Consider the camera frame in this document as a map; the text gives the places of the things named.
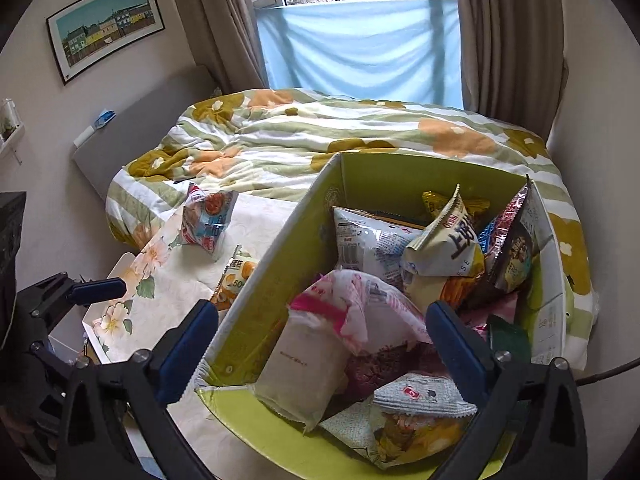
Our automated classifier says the dark green snack packet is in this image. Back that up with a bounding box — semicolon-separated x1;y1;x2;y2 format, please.
487;314;532;356

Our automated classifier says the white wall shelf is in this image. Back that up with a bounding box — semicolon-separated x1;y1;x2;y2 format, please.
0;97;26;153

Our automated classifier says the plain white snack packet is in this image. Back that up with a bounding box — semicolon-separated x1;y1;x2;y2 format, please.
252;307;353;433

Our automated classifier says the floral striped quilt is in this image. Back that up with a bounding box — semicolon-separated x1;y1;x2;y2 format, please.
105;87;601;371

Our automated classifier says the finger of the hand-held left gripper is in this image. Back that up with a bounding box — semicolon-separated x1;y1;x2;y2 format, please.
17;271;128;318
27;337;78;393

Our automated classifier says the white blue tube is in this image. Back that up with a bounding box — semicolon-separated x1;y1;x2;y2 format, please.
74;109;117;148

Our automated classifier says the cream floral tablecloth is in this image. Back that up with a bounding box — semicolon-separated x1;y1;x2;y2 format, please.
82;192;311;480

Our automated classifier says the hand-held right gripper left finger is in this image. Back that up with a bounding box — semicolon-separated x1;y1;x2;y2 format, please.
56;300;221;480

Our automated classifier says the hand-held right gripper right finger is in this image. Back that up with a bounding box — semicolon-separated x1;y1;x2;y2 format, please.
425;300;588;480

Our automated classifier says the light blue cloth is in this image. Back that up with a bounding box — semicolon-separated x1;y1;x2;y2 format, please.
255;0;463;108

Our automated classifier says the white blue-print snack packet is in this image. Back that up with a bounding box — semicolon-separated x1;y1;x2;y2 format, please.
332;205;426;291

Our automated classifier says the white and orange snack packet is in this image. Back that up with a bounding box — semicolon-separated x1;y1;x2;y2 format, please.
210;245;261;313

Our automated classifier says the yellow potato chip packet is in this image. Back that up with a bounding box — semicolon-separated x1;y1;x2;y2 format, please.
320;372;478;471

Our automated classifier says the black cable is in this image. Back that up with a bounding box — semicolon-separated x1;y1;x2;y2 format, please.
575;360;638;388

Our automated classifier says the beige curtain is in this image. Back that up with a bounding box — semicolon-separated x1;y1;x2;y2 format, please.
187;0;268;96
452;0;571;133

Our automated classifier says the blue and red snack packet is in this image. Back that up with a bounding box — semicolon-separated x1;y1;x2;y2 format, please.
180;182;240;261

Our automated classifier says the framed picture of houses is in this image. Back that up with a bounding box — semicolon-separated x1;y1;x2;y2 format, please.
46;0;166;86

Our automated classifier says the dark chip packet red top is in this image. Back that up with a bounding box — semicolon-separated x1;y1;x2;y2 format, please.
477;182;541;293

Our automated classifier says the yellow snack packet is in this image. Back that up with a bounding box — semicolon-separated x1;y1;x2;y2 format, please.
421;190;493;223

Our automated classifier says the yellow-green cardboard box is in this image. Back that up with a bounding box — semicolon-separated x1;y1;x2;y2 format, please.
192;150;568;478

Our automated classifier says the cream snack packet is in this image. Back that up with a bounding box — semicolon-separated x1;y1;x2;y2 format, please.
400;184;486;311

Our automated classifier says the dark brown snack packet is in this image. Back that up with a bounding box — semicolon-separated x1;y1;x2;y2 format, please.
345;342;451;401

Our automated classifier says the grey headboard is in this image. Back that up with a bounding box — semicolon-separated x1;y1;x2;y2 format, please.
70;65;216;206

